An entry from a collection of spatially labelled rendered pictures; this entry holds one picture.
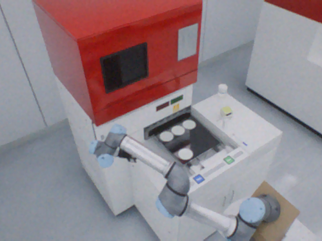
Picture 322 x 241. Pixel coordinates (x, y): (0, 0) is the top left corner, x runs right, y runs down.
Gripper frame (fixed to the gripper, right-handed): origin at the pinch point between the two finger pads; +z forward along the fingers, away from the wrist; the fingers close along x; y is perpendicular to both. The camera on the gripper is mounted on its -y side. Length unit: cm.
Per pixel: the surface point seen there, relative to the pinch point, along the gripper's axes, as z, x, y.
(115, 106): -18.9, 16.0, -25.1
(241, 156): 65, 9, 4
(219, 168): 49.4, -0.4, 7.1
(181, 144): 38.1, -2.6, -26.7
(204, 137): 54, 6, -26
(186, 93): 39, 30, -48
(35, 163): -40, -109, -157
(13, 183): -58, -124, -140
